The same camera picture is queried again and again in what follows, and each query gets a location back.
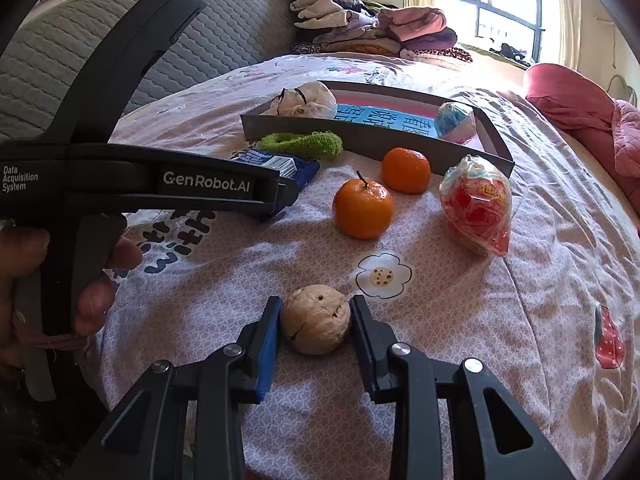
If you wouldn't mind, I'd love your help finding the orange tangerine with stem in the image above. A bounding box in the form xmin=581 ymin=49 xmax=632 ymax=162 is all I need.
xmin=333 ymin=172 xmax=395 ymax=240

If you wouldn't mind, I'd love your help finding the beige drawstring pouch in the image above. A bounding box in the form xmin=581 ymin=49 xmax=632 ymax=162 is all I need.
xmin=262 ymin=81 xmax=337 ymax=119

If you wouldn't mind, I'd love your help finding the green fuzzy ring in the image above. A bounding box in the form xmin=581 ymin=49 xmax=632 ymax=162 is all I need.
xmin=257 ymin=130 xmax=344 ymax=161

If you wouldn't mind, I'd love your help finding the pink printed bedsheet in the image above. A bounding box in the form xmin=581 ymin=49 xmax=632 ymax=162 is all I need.
xmin=92 ymin=54 xmax=639 ymax=479

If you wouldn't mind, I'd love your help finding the pink and blue book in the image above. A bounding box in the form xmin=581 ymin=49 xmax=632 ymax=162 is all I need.
xmin=330 ymin=90 xmax=487 ymax=153

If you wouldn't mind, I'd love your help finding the pile of folded clothes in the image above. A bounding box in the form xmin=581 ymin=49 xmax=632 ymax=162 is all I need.
xmin=290 ymin=0 xmax=473 ymax=63

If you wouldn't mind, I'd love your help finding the left hand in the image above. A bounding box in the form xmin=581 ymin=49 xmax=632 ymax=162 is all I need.
xmin=1 ymin=228 xmax=115 ymax=378

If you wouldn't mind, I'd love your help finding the blue surprise egg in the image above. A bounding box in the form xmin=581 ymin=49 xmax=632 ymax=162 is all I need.
xmin=434 ymin=101 xmax=476 ymax=144

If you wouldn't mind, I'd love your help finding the red pink quilt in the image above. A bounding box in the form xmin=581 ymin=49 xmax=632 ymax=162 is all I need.
xmin=524 ymin=63 xmax=640 ymax=205

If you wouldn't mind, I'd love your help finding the window with black frame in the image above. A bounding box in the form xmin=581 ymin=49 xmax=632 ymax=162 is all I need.
xmin=438 ymin=0 xmax=546 ymax=65

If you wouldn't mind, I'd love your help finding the beige walnut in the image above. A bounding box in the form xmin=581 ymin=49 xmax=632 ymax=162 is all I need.
xmin=280 ymin=284 xmax=350 ymax=356

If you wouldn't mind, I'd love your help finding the red candy egg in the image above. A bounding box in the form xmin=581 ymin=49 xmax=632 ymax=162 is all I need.
xmin=439 ymin=155 xmax=512 ymax=257

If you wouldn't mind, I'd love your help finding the blue snack packet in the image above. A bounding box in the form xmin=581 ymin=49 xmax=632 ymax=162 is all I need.
xmin=231 ymin=148 xmax=320 ymax=192

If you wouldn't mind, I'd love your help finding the grey quilted headboard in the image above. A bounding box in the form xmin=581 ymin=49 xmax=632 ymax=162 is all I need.
xmin=1 ymin=0 xmax=295 ymax=141

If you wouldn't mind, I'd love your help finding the dark cardboard box tray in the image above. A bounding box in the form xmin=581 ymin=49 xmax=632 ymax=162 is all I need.
xmin=241 ymin=80 xmax=514 ymax=176

